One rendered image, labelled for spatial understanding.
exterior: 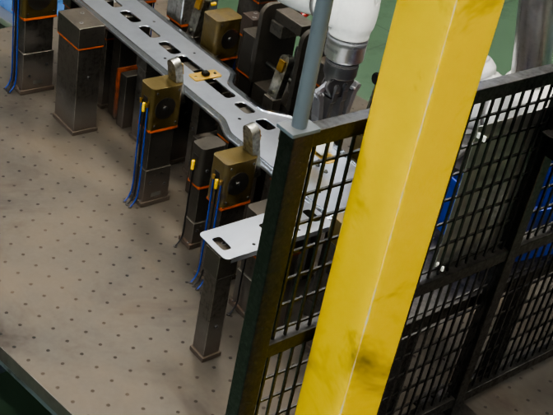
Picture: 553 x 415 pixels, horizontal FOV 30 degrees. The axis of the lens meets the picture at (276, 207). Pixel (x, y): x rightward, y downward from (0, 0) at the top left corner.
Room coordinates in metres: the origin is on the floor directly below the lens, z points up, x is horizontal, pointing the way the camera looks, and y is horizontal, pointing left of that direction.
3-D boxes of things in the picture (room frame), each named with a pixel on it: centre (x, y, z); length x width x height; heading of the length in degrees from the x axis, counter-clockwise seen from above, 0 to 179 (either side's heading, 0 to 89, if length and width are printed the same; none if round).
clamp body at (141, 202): (2.23, 0.34, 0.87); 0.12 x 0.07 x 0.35; 134
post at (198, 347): (1.70, 0.09, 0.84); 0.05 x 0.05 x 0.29; 44
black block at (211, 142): (2.09, 0.19, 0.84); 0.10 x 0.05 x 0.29; 134
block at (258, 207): (1.88, 0.02, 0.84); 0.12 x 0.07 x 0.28; 134
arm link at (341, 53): (2.07, -0.08, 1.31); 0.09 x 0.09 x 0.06
